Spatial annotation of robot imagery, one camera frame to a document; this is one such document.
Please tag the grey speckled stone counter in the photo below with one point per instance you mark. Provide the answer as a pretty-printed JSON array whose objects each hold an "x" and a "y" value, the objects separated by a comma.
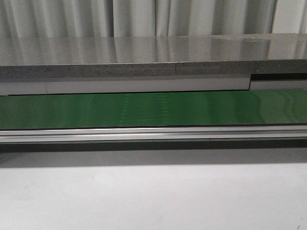
[{"x": 42, "y": 59}]

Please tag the green conveyor belt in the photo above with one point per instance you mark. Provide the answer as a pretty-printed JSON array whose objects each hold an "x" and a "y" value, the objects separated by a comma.
[{"x": 153, "y": 109}]

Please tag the aluminium conveyor front rail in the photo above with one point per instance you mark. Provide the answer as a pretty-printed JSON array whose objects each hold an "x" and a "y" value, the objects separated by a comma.
[{"x": 152, "y": 133}]

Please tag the grey panel under counter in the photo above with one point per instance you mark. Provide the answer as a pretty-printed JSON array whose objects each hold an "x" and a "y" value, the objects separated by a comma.
[{"x": 178, "y": 83}]

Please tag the white pleated curtain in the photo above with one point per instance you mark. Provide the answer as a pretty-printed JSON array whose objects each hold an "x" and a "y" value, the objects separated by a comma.
[{"x": 121, "y": 18}]

